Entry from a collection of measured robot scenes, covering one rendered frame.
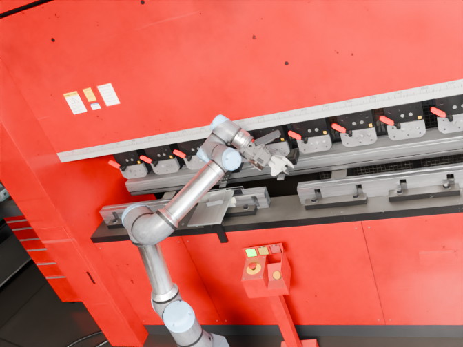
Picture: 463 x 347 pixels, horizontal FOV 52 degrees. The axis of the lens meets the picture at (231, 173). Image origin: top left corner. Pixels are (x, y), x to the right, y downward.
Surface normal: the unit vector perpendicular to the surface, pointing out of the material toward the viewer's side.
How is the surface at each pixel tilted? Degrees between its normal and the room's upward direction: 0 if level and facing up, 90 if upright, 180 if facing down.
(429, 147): 90
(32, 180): 90
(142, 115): 90
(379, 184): 90
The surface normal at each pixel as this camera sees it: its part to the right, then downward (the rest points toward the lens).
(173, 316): -0.25, -0.78
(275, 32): -0.26, 0.56
